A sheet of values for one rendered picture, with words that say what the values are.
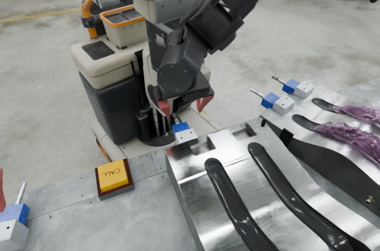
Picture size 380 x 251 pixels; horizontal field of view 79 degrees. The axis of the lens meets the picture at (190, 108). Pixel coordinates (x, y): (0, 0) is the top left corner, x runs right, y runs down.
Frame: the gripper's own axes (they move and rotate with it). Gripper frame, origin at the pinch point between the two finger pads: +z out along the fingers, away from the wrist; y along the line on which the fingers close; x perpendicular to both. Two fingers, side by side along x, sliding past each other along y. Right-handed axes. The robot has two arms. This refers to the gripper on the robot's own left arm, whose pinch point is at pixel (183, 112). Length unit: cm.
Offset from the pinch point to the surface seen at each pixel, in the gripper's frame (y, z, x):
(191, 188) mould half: -4.2, 4.0, -16.8
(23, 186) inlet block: -38.4, 9.8, -0.7
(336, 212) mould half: 17.7, 1.8, -30.7
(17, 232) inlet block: -37.8, 9.1, -11.3
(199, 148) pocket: 1.5, 6.3, -6.9
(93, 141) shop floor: -40, 93, 83
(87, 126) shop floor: -44, 93, 100
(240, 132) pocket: 13.3, 6.1, -5.8
